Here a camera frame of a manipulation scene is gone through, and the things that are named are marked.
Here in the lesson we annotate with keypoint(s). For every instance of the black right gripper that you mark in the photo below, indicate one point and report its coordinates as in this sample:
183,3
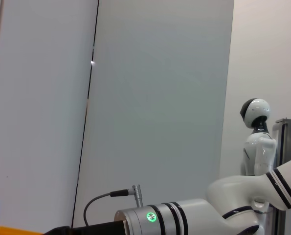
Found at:
91,228

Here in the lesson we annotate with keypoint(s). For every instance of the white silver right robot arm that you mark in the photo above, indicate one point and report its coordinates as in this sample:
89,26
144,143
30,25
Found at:
196,218

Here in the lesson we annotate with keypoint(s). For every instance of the yellow plastic bin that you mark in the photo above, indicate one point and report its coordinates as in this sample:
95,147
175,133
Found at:
15,231

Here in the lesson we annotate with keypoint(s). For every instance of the white black humanoid robot body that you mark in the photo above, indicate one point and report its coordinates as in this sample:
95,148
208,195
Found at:
255,110

